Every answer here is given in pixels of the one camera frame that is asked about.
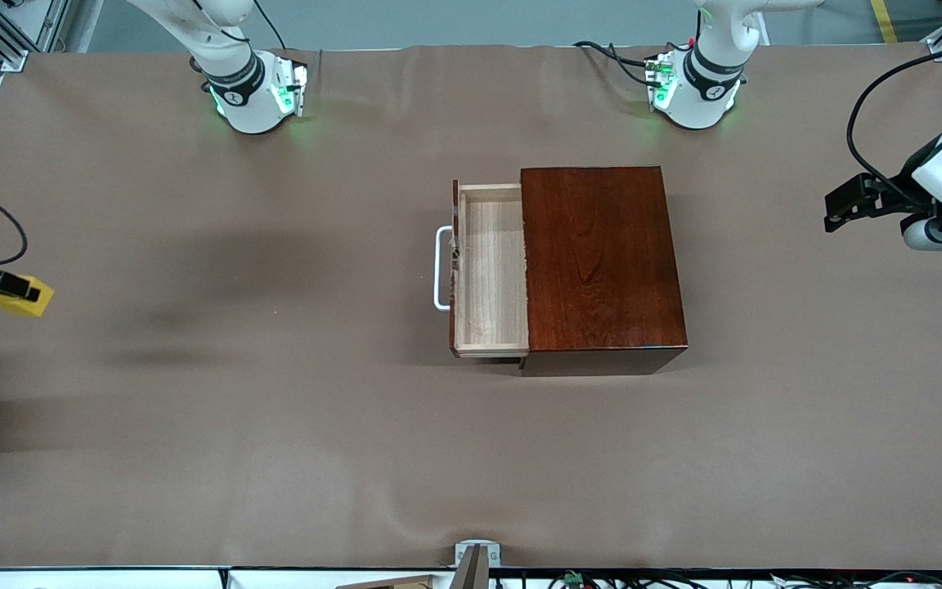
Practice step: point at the yellow block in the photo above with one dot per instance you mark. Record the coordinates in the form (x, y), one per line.
(29, 304)

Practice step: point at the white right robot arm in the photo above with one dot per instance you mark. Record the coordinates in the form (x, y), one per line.
(246, 98)

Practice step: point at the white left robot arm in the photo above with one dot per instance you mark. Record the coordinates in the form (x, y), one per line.
(712, 90)

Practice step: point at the brown table cover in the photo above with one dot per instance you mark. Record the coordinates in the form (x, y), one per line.
(275, 409)

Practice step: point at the dark brown wooden cabinet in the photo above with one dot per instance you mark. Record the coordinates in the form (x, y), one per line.
(602, 262)

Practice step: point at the brown cardboard piece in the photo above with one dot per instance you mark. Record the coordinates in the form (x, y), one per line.
(397, 584)

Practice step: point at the green terminal connector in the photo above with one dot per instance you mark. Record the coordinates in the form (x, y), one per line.
(574, 579)

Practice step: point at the aluminium camera post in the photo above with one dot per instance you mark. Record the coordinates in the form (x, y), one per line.
(475, 573)

